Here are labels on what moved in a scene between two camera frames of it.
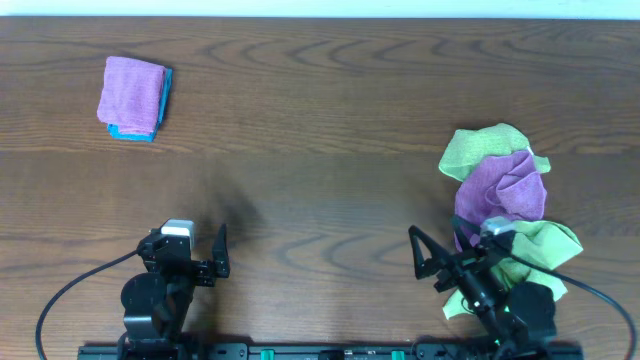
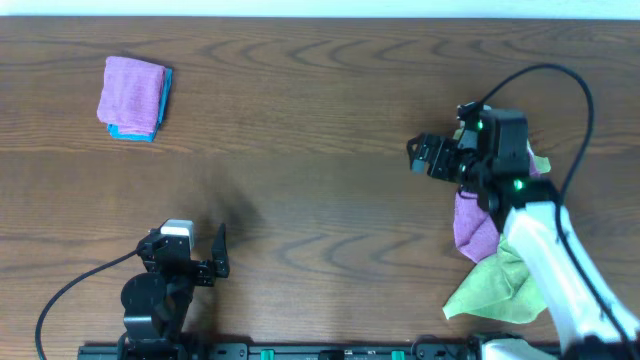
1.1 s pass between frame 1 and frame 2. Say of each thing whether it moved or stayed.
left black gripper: stayed
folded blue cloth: stayed
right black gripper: moved
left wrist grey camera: stayed
